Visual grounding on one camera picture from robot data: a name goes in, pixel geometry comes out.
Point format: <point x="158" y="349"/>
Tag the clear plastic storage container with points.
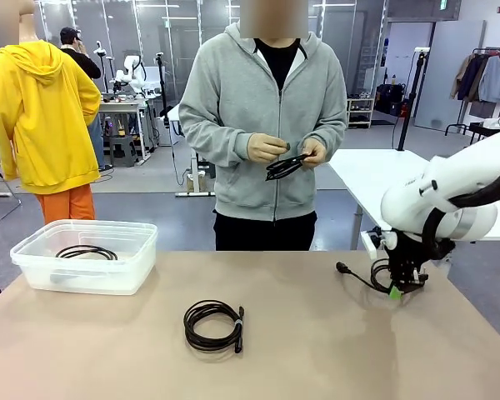
<point x="87" y="283"/>

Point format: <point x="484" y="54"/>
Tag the right wrist camera white housing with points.
<point x="368" y="242"/>

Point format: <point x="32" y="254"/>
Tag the orange trousers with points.
<point x="66" y="204"/>

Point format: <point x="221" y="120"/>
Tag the black bags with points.
<point x="389" y="100"/>

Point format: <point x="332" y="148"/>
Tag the yellow hoodie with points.
<point x="37" y="125"/>

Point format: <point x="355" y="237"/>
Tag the person's right forearm grey sleeve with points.
<point x="216" y="141"/>

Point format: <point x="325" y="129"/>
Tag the clothes rack with coats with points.
<point x="491" y="79"/>

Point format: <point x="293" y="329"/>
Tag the grey partition panel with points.
<point x="450" y="83"/>

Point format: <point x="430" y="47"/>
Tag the grey stool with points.
<point x="123" y="148"/>

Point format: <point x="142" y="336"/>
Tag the black cart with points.
<point x="483" y="130"/>

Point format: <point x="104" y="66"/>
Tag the person's left hand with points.
<point x="316" y="154"/>

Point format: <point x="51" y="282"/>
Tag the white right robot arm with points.
<point x="462" y="175"/>

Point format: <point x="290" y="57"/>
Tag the white table with legs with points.
<point x="379" y="179"/>

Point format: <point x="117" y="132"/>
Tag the white shoe rack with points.
<point x="360" y="110"/>

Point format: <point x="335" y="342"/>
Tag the person's left forearm grey sleeve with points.
<point x="333" y="133"/>

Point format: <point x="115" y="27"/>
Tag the white desk frame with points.
<point x="196" y="175"/>

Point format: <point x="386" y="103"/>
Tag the grey workbench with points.
<point x="121" y="106"/>

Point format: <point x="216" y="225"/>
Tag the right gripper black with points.
<point x="404" y="252"/>

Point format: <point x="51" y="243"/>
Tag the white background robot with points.
<point x="133" y="71"/>

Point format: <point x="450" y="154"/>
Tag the black pole stand white top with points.
<point x="421" y="49"/>

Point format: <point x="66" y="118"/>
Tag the person with black cap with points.
<point x="85" y="62"/>

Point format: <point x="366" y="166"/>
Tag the person's right hand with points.
<point x="264" y="146"/>

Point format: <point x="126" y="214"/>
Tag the person in grey hoodie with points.
<point x="258" y="104"/>

